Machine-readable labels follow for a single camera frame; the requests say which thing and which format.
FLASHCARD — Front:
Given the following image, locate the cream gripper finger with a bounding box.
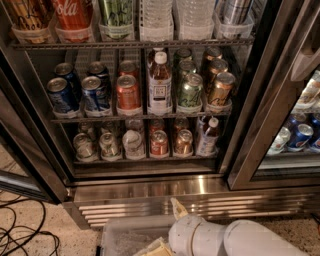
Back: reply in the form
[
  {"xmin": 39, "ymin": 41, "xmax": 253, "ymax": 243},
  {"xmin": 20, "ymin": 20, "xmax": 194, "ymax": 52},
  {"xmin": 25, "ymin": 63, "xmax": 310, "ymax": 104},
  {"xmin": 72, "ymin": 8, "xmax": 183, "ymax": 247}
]
[
  {"xmin": 133, "ymin": 237, "xmax": 173, "ymax": 256},
  {"xmin": 170, "ymin": 197, "xmax": 188, "ymax": 220}
]

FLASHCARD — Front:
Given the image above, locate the clear water bottle front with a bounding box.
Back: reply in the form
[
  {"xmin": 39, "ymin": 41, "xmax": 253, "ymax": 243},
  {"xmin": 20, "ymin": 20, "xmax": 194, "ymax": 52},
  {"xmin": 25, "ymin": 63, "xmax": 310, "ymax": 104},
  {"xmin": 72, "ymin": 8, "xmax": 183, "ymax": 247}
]
[{"xmin": 122, "ymin": 130, "xmax": 146, "ymax": 160}]

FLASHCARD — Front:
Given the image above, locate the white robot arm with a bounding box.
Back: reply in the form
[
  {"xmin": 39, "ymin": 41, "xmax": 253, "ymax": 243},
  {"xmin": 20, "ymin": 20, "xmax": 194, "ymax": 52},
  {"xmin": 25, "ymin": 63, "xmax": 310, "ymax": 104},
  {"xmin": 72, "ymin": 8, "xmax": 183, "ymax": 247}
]
[{"xmin": 133, "ymin": 198, "xmax": 308, "ymax": 256}]

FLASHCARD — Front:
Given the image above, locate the tea bottle bottom shelf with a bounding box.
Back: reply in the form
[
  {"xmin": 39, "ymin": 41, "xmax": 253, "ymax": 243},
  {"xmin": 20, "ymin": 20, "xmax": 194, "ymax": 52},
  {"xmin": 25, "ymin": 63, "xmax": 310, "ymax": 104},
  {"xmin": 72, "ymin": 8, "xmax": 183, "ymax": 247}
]
[{"xmin": 196, "ymin": 116, "xmax": 219, "ymax": 156}]

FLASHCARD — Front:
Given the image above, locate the steel fridge base grille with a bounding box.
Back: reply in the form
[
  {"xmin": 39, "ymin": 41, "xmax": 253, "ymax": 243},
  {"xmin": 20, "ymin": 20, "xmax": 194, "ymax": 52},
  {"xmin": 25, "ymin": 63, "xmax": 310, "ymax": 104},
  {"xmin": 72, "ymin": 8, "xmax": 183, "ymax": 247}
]
[{"xmin": 63, "ymin": 175, "xmax": 320, "ymax": 229}]

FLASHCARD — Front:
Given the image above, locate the right glass fridge door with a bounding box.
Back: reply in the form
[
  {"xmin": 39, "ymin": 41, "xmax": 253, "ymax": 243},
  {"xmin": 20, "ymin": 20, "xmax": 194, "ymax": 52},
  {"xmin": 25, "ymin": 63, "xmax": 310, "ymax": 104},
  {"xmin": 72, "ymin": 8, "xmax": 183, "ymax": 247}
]
[{"xmin": 221, "ymin": 0, "xmax": 320, "ymax": 191}]

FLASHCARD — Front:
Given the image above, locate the brown tea bottle front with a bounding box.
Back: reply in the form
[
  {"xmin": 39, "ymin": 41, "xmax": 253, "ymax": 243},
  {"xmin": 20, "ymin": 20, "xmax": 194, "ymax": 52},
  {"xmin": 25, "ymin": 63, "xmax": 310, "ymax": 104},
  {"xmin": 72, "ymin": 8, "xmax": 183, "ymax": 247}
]
[{"xmin": 148, "ymin": 51, "xmax": 172, "ymax": 115}]

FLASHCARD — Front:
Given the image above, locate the white can right fridge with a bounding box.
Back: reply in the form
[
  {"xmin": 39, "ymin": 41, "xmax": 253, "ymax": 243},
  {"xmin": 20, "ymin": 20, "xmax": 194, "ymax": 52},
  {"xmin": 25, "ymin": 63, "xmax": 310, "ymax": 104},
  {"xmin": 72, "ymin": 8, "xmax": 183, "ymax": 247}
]
[{"xmin": 267, "ymin": 127, "xmax": 291, "ymax": 155}]

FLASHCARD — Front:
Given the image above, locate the blue pepsi can right fridge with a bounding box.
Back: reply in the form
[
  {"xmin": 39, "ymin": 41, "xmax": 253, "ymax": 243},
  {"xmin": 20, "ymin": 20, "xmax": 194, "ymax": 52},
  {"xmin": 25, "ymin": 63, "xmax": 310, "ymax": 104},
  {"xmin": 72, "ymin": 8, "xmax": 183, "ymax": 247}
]
[{"xmin": 287, "ymin": 124, "xmax": 313, "ymax": 152}]

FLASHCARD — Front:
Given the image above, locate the tea bottle rear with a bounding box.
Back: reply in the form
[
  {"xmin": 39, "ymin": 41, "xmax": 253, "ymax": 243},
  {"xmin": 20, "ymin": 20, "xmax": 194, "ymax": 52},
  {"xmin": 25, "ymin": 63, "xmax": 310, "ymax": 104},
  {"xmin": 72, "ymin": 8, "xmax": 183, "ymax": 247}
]
[{"xmin": 147, "ymin": 48, "xmax": 165, "ymax": 69}]

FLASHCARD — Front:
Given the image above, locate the left open fridge door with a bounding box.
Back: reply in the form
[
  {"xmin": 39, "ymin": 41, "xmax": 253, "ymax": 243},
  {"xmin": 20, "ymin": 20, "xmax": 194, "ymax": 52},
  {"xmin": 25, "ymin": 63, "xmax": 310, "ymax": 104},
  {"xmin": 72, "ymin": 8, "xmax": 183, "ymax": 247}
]
[{"xmin": 0, "ymin": 48, "xmax": 72, "ymax": 204}]

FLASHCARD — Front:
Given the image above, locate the clear water bottle top right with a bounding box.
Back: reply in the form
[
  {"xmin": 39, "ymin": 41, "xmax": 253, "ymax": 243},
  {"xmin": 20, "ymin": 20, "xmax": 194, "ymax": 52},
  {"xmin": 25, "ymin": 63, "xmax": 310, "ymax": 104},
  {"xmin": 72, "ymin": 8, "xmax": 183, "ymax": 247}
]
[{"xmin": 175, "ymin": 0, "xmax": 214, "ymax": 40}]

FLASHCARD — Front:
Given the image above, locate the clear water bottle top left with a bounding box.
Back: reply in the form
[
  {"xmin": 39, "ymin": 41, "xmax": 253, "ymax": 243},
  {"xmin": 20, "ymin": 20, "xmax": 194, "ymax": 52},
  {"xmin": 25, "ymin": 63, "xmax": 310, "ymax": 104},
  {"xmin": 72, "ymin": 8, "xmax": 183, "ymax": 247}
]
[{"xmin": 139, "ymin": 0, "xmax": 174, "ymax": 42}]

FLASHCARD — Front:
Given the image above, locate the green can top shelf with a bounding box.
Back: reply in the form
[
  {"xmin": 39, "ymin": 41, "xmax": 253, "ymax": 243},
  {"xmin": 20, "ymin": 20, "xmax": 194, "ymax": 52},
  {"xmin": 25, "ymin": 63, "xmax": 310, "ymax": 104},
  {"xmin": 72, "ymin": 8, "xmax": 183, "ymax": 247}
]
[{"xmin": 98, "ymin": 0, "xmax": 134, "ymax": 41}]

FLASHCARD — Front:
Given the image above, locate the clear plastic storage bin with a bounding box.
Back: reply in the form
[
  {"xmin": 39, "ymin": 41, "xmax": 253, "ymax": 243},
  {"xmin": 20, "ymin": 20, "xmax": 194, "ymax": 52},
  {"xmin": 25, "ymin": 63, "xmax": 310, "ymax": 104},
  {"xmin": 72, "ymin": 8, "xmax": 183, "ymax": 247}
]
[{"xmin": 100, "ymin": 215, "xmax": 175, "ymax": 256}]

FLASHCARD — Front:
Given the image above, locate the copper can bottom front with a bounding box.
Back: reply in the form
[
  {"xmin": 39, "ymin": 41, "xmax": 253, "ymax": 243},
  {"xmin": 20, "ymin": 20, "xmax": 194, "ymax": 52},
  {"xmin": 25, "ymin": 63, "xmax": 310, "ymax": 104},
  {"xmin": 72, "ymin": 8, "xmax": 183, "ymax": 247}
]
[{"xmin": 174, "ymin": 129, "xmax": 193, "ymax": 157}]

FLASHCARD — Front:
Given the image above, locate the copper can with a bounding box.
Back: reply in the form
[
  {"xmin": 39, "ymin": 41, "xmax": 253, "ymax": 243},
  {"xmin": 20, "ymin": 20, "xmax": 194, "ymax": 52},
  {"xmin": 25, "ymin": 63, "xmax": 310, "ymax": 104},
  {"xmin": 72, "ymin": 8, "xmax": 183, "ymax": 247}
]
[
  {"xmin": 174, "ymin": 129, "xmax": 193, "ymax": 157},
  {"xmin": 174, "ymin": 117, "xmax": 189, "ymax": 133}
]

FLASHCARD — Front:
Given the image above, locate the orange can bottom front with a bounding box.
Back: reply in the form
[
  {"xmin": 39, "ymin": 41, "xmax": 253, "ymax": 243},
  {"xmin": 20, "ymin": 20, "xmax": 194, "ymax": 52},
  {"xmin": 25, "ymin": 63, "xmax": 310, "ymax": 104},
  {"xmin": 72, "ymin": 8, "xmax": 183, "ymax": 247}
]
[{"xmin": 150, "ymin": 130, "xmax": 169, "ymax": 158}]

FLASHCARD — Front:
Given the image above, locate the orange can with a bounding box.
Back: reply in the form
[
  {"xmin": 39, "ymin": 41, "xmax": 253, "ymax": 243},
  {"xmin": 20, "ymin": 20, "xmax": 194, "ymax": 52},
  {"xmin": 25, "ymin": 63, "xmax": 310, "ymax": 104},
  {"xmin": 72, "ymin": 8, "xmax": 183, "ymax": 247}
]
[
  {"xmin": 118, "ymin": 60, "xmax": 139, "ymax": 78},
  {"xmin": 150, "ymin": 130, "xmax": 169, "ymax": 158},
  {"xmin": 116, "ymin": 75, "xmax": 142, "ymax": 116},
  {"xmin": 149, "ymin": 119, "xmax": 165, "ymax": 133}
]

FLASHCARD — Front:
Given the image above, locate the copper can bottom rear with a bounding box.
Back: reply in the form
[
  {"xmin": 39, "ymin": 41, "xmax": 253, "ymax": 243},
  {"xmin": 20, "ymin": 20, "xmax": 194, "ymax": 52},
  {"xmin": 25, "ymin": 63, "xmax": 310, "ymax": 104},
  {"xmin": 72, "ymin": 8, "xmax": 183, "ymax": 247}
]
[{"xmin": 174, "ymin": 117, "xmax": 189, "ymax": 133}]

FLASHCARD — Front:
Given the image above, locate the orange can bottom rear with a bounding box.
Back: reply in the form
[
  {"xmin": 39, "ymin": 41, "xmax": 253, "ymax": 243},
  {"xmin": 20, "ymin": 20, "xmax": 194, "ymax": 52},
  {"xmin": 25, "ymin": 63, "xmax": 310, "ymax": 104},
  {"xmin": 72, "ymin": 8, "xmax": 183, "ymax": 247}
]
[{"xmin": 149, "ymin": 119, "xmax": 165, "ymax": 133}]

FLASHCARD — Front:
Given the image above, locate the silver green can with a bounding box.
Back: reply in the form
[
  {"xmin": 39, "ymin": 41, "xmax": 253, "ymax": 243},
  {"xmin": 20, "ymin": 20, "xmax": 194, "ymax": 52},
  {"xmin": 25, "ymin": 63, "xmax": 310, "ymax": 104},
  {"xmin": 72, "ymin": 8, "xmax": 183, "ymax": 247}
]
[
  {"xmin": 78, "ymin": 122, "xmax": 97, "ymax": 141},
  {"xmin": 100, "ymin": 121, "xmax": 120, "ymax": 137},
  {"xmin": 73, "ymin": 133, "xmax": 98, "ymax": 162},
  {"xmin": 99, "ymin": 132, "xmax": 121, "ymax": 161}
]

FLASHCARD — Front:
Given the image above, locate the silver green can bottom left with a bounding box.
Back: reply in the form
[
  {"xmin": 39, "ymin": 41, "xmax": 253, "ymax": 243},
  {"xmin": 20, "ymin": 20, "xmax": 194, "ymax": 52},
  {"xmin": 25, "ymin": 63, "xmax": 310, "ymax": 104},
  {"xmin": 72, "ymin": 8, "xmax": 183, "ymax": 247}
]
[{"xmin": 73, "ymin": 133, "xmax": 98, "ymax": 162}]

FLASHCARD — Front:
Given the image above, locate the green can front middle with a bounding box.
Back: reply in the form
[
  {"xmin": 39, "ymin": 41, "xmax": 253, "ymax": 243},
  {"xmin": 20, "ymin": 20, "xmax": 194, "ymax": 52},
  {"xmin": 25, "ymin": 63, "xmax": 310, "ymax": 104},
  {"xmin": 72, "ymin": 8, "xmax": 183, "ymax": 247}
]
[{"xmin": 177, "ymin": 73, "xmax": 203, "ymax": 113}]

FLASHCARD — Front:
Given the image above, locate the orange can front middle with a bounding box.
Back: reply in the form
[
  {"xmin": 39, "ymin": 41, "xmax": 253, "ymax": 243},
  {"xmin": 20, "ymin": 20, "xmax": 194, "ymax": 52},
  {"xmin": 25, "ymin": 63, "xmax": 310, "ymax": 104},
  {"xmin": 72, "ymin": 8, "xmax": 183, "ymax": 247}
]
[{"xmin": 116, "ymin": 75, "xmax": 142, "ymax": 116}]

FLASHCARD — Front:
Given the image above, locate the gold can front middle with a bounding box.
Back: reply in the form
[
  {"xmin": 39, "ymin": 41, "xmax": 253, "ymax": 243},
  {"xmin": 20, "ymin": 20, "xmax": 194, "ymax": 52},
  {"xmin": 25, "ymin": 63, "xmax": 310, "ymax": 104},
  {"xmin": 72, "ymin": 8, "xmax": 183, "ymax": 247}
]
[{"xmin": 206, "ymin": 72, "xmax": 236, "ymax": 111}]

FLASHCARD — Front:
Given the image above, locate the silver green can rear left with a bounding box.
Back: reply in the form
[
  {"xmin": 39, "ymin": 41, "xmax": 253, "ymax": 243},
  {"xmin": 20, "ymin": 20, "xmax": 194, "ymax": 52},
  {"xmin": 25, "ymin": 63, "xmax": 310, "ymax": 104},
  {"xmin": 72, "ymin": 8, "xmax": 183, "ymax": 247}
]
[{"xmin": 78, "ymin": 122, "xmax": 97, "ymax": 141}]

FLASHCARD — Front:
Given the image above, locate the blue pepsi can front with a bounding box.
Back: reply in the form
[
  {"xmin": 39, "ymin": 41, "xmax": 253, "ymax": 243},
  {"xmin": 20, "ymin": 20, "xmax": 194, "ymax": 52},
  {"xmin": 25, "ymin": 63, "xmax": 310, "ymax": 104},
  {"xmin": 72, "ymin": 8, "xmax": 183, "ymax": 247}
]
[{"xmin": 81, "ymin": 76, "xmax": 112, "ymax": 117}]

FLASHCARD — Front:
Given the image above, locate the orange can rear middle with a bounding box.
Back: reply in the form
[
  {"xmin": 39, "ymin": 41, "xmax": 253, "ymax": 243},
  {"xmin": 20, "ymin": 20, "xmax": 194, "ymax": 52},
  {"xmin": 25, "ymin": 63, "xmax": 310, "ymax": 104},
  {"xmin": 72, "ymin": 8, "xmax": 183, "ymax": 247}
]
[{"xmin": 118, "ymin": 60, "xmax": 139, "ymax": 78}]

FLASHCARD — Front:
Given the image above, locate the gold can rear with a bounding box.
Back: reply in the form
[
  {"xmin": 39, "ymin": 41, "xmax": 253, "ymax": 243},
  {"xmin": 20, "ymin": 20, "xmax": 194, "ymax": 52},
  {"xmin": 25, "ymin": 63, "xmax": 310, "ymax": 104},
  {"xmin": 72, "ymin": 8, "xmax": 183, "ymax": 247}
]
[{"xmin": 201, "ymin": 46, "xmax": 222, "ymax": 75}]

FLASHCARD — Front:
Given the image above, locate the blue can far right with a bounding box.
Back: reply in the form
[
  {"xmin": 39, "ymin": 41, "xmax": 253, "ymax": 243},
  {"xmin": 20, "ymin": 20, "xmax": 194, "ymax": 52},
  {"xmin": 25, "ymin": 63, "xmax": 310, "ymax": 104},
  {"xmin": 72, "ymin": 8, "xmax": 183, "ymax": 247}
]
[{"xmin": 308, "ymin": 113, "xmax": 320, "ymax": 153}]

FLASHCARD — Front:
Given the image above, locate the blue can front left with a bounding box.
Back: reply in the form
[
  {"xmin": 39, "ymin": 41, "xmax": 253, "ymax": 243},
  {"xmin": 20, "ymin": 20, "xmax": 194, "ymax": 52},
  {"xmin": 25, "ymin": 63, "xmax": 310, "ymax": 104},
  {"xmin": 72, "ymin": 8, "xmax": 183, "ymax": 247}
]
[{"xmin": 47, "ymin": 77, "xmax": 80, "ymax": 119}]

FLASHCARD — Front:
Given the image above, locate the blue can rear left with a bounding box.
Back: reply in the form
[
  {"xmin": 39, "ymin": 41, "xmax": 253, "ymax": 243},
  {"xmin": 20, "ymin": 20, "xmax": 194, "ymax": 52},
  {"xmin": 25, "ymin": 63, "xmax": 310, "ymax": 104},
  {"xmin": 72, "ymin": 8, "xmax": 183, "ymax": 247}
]
[{"xmin": 54, "ymin": 62, "xmax": 82, "ymax": 102}]

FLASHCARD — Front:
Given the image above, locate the middle wire shelf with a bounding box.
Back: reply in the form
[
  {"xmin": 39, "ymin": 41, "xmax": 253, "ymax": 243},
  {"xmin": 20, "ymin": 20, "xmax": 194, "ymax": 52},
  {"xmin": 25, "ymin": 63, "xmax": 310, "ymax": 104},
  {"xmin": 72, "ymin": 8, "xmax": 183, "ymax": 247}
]
[{"xmin": 51, "ymin": 110, "xmax": 231, "ymax": 124}]

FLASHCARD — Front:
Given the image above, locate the wire shelf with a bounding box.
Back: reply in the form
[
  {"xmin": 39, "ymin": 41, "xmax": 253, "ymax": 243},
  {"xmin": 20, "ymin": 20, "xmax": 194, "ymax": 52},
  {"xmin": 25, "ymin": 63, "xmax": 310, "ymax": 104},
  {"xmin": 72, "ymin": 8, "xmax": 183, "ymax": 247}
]
[
  {"xmin": 9, "ymin": 37, "xmax": 254, "ymax": 51},
  {"xmin": 51, "ymin": 110, "xmax": 231, "ymax": 124}
]

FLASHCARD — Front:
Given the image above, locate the top wire shelf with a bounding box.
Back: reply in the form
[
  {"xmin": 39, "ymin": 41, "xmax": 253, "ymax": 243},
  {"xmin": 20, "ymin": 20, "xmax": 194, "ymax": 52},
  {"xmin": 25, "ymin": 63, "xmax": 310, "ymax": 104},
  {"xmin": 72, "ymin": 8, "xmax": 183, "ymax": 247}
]
[{"xmin": 9, "ymin": 37, "xmax": 254, "ymax": 51}]

